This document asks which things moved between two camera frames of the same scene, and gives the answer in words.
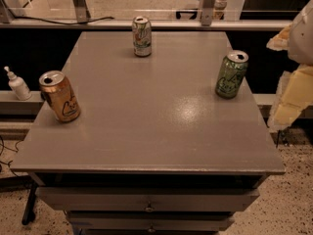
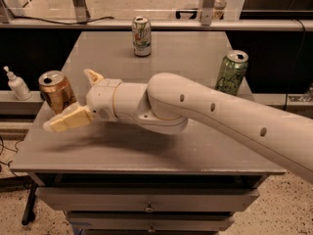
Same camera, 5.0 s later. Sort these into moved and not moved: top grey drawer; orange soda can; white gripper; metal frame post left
Moved: white gripper
Not moved: metal frame post left; orange soda can; top grey drawer
